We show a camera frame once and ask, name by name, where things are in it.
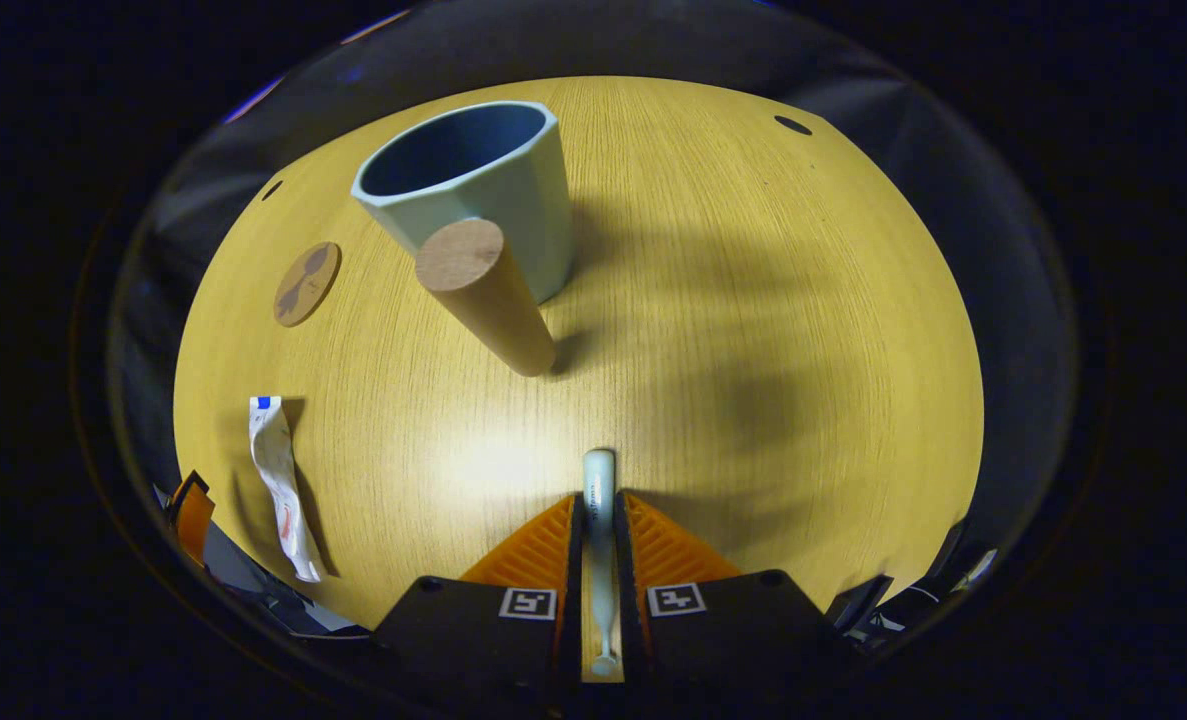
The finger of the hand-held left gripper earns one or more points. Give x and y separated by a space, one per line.
193 520

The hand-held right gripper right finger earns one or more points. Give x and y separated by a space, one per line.
625 560

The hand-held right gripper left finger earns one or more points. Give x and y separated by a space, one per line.
571 560

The pale green toothbrush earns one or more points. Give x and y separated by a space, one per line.
600 500

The white toothpaste tube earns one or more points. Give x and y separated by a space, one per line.
278 470

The round brown coaster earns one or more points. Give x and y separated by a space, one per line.
307 284

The yellow wooden desktop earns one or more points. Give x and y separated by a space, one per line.
753 300

